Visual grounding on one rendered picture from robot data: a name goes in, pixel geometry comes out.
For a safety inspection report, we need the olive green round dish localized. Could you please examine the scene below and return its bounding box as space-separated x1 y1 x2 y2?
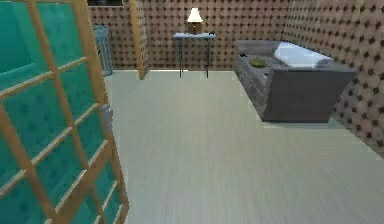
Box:
249 57 268 69

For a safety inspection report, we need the white shade table lamp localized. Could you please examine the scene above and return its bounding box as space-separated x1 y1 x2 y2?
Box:
186 7 204 35

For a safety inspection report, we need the grey side table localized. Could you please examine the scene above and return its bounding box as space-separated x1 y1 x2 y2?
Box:
172 31 217 80

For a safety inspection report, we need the grey sofa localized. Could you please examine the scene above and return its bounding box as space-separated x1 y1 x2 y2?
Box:
233 40 359 124

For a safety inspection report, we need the wooden glass-paned door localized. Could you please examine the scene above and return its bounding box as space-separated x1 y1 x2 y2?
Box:
0 0 131 224

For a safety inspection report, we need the blue-grey wire bin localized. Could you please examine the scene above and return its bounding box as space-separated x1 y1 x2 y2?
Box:
92 24 114 78

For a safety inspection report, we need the grey door handle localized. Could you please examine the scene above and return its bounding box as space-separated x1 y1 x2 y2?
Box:
100 104 114 135

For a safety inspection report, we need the wooden door frame post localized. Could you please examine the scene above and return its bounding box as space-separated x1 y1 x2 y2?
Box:
128 0 151 81

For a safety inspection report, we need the white pillow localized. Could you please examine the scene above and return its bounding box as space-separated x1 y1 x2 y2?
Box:
273 41 334 69

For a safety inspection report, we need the dark framed wall picture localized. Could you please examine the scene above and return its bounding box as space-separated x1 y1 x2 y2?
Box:
86 0 125 8

